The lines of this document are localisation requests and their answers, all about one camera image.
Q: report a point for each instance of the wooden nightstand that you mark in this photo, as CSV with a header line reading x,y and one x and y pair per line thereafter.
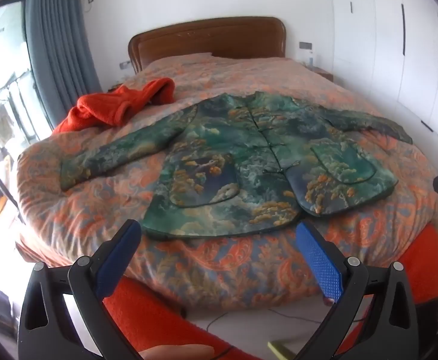
x,y
322,72

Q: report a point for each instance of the grey-blue curtain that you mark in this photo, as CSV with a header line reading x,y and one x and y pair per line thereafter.
x,y
59,45

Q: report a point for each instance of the red knitted sweater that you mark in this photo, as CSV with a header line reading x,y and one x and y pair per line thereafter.
x,y
110,105

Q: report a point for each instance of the grey wall switch panel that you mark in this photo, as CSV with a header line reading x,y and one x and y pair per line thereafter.
x,y
305,45

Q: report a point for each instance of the bed with orange paisley quilt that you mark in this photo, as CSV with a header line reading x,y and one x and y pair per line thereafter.
x,y
241,75

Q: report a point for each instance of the white wardrobe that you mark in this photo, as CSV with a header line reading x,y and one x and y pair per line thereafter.
x,y
391,45

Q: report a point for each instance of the person's left hand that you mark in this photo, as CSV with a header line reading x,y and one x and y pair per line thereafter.
x,y
177,353

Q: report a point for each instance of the glass balcony door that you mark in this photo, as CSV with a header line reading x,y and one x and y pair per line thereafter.
x,y
5,82

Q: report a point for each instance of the green patterned jacket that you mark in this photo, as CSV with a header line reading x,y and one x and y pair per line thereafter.
x,y
241,146

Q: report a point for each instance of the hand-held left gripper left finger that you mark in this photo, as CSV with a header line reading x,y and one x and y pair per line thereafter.
x,y
115,255

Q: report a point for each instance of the bedside wall socket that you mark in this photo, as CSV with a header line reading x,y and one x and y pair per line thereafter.
x,y
123,65

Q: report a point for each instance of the yellow-green slipper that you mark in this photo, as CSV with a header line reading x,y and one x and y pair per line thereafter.
x,y
280,350

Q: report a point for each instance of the wooden headboard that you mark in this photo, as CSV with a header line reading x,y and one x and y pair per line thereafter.
x,y
204,33

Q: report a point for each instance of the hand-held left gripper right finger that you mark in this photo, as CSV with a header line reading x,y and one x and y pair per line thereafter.
x,y
322,262

